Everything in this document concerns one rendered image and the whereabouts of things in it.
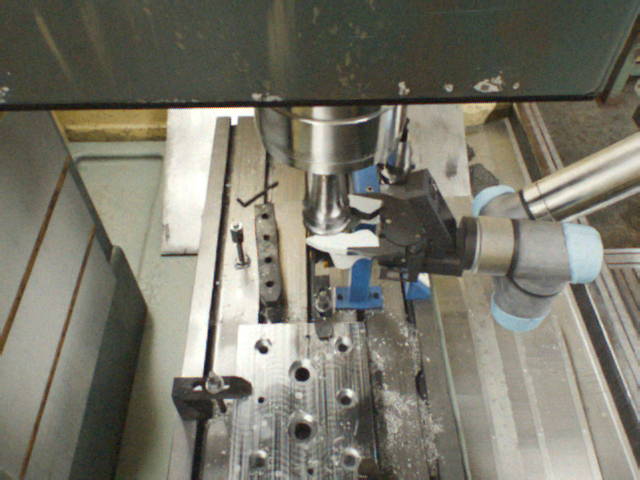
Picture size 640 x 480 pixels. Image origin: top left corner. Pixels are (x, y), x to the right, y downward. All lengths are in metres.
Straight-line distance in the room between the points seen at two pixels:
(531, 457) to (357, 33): 1.05
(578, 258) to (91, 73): 0.58
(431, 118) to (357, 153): 1.24
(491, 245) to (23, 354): 0.65
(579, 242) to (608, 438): 0.75
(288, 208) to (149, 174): 0.72
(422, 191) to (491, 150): 1.27
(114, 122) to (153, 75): 1.58
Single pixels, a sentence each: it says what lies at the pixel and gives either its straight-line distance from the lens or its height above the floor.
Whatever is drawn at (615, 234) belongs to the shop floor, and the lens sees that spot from 2.77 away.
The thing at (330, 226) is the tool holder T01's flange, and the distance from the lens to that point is 0.70.
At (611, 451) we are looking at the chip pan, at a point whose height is 0.67.
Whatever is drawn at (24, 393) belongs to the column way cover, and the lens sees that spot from 0.93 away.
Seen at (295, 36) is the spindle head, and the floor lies 1.68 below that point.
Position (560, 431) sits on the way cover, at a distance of 1.36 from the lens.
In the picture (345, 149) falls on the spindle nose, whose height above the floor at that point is 1.54.
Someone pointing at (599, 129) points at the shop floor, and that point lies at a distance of 3.26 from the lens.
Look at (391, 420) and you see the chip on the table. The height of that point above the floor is 0.90.
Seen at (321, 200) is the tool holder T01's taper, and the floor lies 1.40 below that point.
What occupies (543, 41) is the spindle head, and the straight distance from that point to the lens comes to 0.45.
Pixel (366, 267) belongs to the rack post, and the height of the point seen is 1.03.
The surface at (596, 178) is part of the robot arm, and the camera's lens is 0.88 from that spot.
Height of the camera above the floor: 1.90
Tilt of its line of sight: 51 degrees down
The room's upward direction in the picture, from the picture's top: straight up
